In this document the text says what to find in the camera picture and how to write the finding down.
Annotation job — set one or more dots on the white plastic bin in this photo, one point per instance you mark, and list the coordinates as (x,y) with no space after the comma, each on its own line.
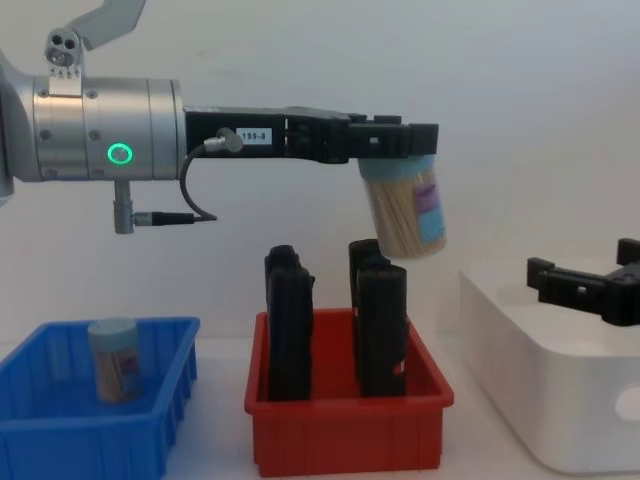
(550,390)

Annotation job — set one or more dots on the toothpick jar with blue lid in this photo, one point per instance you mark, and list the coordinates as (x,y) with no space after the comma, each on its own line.
(405,210)
(116,360)

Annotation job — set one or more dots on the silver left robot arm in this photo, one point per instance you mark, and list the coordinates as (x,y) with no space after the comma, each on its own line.
(70,130)

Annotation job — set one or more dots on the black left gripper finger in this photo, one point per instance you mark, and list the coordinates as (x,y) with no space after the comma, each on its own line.
(390,142)
(385,119)

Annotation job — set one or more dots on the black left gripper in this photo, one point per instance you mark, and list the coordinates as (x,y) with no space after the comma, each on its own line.
(200,120)

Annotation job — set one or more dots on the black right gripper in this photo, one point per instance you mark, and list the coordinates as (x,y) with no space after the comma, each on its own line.
(625,295)

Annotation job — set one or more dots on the red plastic bin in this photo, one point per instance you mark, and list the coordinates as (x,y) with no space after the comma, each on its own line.
(345,435)

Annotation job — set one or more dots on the blue plastic bin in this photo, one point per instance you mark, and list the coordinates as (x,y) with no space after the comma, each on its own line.
(65,435)

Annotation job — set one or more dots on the black upright case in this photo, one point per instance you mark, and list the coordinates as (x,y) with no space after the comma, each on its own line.
(280,255)
(362,255)
(292,340)
(382,340)

